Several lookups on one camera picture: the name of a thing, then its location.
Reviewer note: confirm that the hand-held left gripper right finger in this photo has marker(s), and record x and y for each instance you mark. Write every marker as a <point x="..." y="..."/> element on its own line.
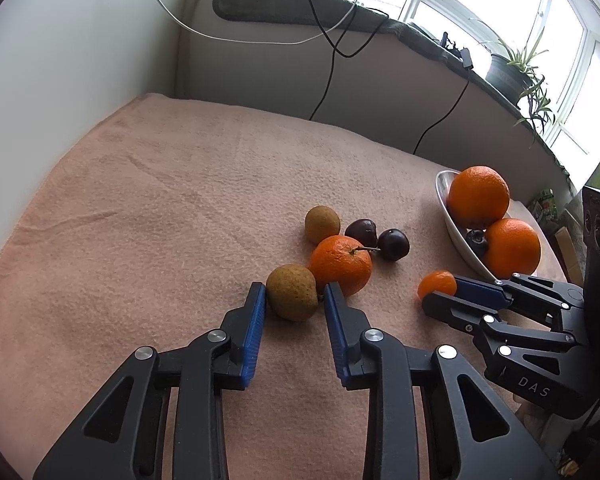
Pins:
<point x="335" y="332"/>

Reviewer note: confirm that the potted spider plant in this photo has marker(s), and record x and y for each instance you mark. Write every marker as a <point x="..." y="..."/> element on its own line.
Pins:
<point x="505" y="75"/>

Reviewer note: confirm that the stemmed tangerine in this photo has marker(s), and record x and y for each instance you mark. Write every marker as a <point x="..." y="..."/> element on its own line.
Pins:
<point x="341" y="266"/>

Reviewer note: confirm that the brown kiwi far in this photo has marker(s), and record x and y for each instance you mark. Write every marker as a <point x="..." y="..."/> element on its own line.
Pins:
<point x="322" y="224"/>

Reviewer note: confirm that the brown cardboard box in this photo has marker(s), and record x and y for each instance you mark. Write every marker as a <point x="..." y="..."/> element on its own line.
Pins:
<point x="567" y="250"/>

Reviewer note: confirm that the white panel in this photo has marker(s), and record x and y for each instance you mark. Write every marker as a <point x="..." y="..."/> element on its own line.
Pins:
<point x="80" y="60"/>

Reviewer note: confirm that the medium orange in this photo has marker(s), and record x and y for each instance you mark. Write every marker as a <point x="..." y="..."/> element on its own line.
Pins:
<point x="514" y="250"/>

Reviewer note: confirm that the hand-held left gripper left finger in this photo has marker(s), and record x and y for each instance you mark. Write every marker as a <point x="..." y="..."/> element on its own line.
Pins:
<point x="255" y="335"/>

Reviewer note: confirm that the large orange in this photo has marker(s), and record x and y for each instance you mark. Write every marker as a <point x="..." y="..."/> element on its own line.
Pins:
<point x="477" y="197"/>

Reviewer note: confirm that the brown longan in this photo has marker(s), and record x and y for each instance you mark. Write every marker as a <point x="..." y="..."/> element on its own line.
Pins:
<point x="292" y="292"/>

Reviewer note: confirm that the tiny tangerine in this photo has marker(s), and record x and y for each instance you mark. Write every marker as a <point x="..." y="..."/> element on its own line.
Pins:
<point x="436" y="284"/>

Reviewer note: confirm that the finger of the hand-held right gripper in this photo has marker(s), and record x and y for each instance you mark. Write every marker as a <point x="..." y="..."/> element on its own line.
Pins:
<point x="480" y="290"/>
<point x="450" y="307"/>

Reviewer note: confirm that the pink blanket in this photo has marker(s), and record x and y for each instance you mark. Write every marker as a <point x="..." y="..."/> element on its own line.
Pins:
<point x="155" y="210"/>

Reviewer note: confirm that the dark plum left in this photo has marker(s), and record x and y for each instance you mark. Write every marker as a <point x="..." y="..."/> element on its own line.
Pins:
<point x="361" y="232"/>

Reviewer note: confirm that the floral white plate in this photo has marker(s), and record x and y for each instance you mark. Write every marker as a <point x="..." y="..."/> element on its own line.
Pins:
<point x="455" y="232"/>

